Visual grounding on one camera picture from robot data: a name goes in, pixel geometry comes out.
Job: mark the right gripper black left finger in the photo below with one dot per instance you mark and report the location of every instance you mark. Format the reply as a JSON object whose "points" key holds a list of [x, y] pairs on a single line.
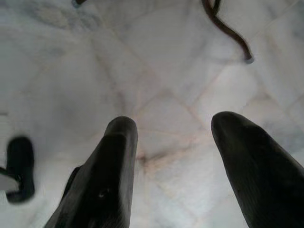
{"points": [[104, 185]]}

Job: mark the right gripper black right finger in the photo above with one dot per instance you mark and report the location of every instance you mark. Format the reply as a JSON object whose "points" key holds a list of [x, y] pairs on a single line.
{"points": [[261, 180]]}

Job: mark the black robot foot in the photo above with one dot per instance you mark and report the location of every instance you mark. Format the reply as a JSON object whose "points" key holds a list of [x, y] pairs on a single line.
{"points": [[20, 166]]}

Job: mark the black metal table leg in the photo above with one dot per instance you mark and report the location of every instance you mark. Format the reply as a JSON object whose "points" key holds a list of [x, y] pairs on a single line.
{"points": [[79, 2], [229, 32]]}

